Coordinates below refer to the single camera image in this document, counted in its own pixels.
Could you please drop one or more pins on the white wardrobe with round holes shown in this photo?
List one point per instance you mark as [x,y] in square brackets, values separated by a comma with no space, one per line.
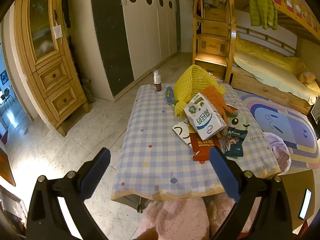
[150,30]

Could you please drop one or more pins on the green puffer jacket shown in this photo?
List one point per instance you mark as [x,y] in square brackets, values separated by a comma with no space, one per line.
[261,7]

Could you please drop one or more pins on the red box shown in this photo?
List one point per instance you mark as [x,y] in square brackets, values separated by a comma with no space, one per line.
[200,145]

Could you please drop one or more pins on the oval pastel striped rug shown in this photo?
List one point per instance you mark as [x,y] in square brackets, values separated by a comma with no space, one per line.
[275,120]

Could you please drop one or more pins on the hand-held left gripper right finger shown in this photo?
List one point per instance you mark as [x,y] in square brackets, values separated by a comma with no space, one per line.
[223,172]

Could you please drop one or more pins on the white wrapper with face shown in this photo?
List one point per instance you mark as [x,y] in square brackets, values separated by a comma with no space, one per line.
[237,122]

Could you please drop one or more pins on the orange plush toy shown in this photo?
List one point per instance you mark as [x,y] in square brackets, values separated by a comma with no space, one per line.
[215,97]

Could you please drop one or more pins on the black chair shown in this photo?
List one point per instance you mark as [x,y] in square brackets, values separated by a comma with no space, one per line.
[7,97]

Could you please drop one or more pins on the person's pink fluffy pants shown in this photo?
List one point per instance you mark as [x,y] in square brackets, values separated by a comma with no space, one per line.
[180,217]

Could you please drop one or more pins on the wooden bunk bed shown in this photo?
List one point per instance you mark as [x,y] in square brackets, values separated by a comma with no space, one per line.
[265,90]

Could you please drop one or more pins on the white milk carton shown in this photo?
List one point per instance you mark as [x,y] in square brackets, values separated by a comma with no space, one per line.
[205,120]

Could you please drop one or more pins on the peach plush toy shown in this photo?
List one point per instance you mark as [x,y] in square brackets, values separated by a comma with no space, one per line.
[306,77]

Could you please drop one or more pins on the cream bed sheet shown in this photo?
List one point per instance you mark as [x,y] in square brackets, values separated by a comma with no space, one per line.
[270,77]

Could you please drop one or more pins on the dark patterned cloth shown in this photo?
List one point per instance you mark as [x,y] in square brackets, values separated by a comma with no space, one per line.
[88,91]

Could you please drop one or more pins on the blue snack packet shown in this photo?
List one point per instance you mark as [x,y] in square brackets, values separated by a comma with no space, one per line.
[170,95]

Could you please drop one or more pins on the white paper with smile print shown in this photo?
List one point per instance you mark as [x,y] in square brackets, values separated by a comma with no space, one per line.
[181,130]

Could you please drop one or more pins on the smartphone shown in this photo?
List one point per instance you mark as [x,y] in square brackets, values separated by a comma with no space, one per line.
[305,203]

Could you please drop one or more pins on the grey nightstand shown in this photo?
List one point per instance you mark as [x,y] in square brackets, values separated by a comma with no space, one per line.
[315,113]

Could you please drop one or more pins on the small brown spray bottle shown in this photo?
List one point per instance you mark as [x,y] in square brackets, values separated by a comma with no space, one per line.
[157,82]

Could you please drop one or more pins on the wooden drawer staircase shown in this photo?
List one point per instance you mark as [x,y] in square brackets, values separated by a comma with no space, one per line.
[212,45]

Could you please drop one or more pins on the dark blue snack wrapper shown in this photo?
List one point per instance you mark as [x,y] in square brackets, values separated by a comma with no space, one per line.
[235,145]

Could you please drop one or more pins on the pink-lined trash bin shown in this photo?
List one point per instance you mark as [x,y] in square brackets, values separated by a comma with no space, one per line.
[280,150]

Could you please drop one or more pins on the yellow pillow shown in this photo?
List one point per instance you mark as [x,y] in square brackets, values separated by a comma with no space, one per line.
[312,86]

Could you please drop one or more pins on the yellow foam fruit net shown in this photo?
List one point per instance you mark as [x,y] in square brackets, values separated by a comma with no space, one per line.
[192,85]

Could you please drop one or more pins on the table with checkered tablecloth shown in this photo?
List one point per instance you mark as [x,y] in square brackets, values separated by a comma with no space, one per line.
[155,135]

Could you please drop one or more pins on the tall wooden cabinet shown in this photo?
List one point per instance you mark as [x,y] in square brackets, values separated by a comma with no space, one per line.
[55,75]

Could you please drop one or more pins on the white paper tag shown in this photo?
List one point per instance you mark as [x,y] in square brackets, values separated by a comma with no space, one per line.
[57,31]

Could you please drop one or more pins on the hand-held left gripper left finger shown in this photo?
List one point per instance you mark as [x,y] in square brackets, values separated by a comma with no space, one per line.
[96,172]

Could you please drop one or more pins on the yellow blanket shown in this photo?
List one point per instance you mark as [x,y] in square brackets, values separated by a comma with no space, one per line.
[270,55]

